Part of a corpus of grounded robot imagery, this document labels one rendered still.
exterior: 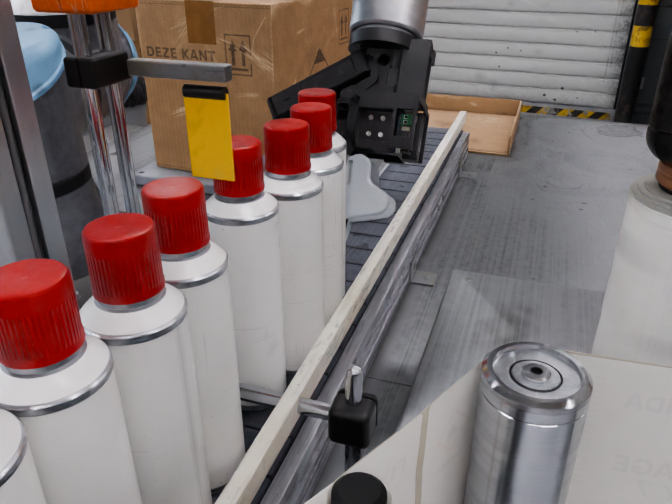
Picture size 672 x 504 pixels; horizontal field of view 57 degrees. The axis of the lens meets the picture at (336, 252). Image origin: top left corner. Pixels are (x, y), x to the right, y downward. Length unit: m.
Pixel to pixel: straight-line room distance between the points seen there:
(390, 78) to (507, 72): 4.11
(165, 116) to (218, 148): 0.68
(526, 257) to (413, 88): 0.32
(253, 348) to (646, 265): 0.26
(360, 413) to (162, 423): 0.15
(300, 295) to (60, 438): 0.24
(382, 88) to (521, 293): 0.25
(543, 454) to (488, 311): 0.39
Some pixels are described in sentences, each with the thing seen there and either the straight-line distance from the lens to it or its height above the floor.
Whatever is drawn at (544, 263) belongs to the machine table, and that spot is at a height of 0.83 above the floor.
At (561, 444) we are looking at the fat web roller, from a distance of 0.23.
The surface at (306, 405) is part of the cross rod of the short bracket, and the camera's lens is 0.45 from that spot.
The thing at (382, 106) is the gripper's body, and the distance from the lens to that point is 0.60.
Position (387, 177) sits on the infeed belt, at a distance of 0.94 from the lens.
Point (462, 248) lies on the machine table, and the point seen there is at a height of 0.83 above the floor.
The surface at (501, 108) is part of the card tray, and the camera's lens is 1.51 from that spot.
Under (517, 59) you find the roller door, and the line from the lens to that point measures 4.71.
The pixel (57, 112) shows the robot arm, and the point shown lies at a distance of 0.65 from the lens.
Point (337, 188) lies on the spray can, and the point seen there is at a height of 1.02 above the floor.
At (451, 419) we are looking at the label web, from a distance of 0.24.
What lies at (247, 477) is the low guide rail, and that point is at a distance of 0.40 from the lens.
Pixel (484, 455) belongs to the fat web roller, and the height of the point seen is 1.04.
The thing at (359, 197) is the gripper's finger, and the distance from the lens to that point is 0.60.
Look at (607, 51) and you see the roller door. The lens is 4.67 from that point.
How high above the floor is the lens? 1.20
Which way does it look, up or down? 27 degrees down
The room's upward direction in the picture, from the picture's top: straight up
